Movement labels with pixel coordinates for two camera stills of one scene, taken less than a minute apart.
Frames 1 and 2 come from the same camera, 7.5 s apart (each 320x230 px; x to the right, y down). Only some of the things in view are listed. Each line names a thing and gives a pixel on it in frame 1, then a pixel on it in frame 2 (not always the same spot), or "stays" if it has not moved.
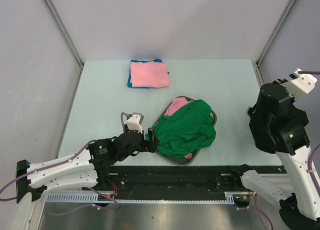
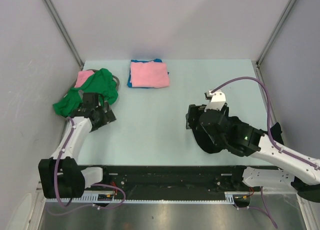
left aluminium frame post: x=56 y=16 stays
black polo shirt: x=265 y=106 -> x=276 y=134
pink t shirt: x=176 y=103 -> x=82 y=76
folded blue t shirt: x=129 y=83 stays
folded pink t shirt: x=149 y=74 stays
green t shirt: x=185 y=130 -> x=101 y=81
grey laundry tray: x=183 y=162 -> x=84 y=93
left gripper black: x=151 y=144 -> x=109 y=117
